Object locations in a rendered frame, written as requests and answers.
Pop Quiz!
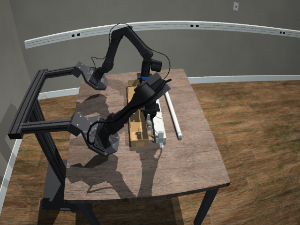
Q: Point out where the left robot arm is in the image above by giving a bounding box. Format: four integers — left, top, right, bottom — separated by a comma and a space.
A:
89, 26, 162, 86

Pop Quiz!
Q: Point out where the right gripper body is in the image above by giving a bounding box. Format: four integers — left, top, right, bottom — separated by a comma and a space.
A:
141, 101, 160, 114

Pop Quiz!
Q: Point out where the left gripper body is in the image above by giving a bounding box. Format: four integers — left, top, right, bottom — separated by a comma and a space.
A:
137, 69, 152, 82

